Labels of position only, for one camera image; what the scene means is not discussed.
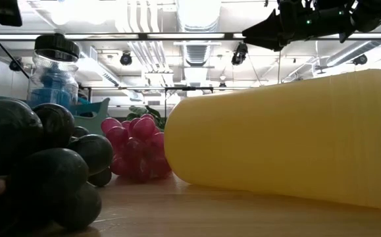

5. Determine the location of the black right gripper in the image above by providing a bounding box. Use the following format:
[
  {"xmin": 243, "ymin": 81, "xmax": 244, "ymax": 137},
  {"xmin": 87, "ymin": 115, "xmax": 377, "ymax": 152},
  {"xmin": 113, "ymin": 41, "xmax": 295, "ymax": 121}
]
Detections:
[{"xmin": 241, "ymin": 0, "xmax": 305, "ymax": 52}]

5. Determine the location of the yellow squeeze bottle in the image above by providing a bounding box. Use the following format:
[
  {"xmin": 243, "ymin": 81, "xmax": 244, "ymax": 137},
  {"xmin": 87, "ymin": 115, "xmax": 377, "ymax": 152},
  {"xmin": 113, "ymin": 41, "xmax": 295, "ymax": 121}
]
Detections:
[{"xmin": 163, "ymin": 68, "xmax": 381, "ymax": 211}]

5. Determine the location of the teal plastic bin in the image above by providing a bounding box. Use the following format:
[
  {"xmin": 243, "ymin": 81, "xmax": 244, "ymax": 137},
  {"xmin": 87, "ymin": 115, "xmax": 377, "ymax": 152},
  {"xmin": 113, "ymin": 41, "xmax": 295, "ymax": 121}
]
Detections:
[{"xmin": 0, "ymin": 92, "xmax": 111, "ymax": 136}]

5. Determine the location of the clear bottle black lid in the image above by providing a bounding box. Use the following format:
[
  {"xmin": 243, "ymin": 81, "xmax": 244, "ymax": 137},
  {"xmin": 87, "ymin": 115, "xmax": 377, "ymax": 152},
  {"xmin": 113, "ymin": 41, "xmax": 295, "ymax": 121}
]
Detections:
[{"xmin": 26, "ymin": 32, "xmax": 81, "ymax": 109}]

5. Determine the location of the blue squeeze bottle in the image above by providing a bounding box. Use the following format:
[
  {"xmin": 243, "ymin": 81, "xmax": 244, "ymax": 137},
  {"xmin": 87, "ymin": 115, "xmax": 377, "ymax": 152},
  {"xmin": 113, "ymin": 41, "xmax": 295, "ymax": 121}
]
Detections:
[{"xmin": 28, "ymin": 70, "xmax": 79, "ymax": 109}]

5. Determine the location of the black crossbar with light strips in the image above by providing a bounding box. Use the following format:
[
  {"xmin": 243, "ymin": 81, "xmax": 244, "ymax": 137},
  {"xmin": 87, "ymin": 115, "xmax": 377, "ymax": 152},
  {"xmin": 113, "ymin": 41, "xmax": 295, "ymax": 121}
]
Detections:
[{"xmin": 0, "ymin": 32, "xmax": 381, "ymax": 41}]

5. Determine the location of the artificial striped green plant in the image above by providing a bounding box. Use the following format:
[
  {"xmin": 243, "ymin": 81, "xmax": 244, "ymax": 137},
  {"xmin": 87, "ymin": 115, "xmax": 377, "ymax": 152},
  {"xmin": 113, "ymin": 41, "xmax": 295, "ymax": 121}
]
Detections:
[{"xmin": 126, "ymin": 105, "xmax": 167, "ymax": 131}]

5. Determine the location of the red toy grape bunch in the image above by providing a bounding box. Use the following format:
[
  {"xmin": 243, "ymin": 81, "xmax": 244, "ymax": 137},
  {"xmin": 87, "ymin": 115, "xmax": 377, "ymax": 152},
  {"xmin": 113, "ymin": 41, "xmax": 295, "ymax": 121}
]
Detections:
[{"xmin": 100, "ymin": 113, "xmax": 173, "ymax": 184}]

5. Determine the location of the black toy grape bunch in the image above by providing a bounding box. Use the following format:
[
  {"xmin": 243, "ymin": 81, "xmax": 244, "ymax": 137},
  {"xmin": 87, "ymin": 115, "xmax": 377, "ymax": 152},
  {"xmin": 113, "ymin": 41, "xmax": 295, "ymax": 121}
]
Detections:
[{"xmin": 0, "ymin": 99, "xmax": 114, "ymax": 237}]

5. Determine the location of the silver ventilation duct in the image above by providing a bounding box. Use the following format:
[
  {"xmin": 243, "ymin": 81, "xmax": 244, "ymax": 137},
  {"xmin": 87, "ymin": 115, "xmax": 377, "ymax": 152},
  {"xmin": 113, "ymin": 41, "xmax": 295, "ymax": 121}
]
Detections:
[{"xmin": 176, "ymin": 0, "xmax": 222, "ymax": 99}]

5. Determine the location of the thin black cable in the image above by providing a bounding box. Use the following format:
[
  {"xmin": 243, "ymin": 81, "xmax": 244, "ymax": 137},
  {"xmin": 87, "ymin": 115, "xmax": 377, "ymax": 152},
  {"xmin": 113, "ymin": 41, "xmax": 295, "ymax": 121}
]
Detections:
[{"xmin": 0, "ymin": 18, "xmax": 30, "ymax": 79}]

